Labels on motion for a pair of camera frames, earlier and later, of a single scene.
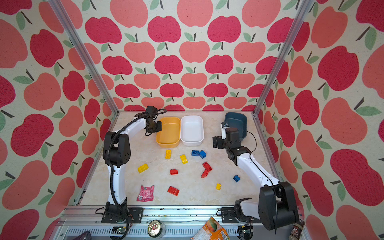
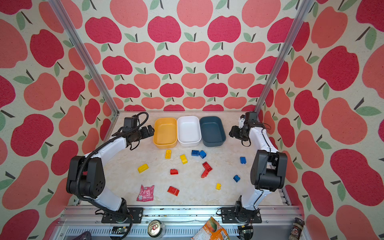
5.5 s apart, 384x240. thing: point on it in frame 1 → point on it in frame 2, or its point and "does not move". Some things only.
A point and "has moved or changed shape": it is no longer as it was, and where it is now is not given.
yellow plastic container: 169,136 has moved or changed shape
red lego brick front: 173,191 does not move
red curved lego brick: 174,172 does not move
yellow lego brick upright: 168,154 does not move
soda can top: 155,228 does not move
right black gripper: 219,139 → 234,133
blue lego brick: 236,178 does not move
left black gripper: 159,128 → 145,134
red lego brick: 207,166 does not move
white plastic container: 192,131 does not move
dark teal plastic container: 238,121 → 212,131
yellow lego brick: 143,168 does not move
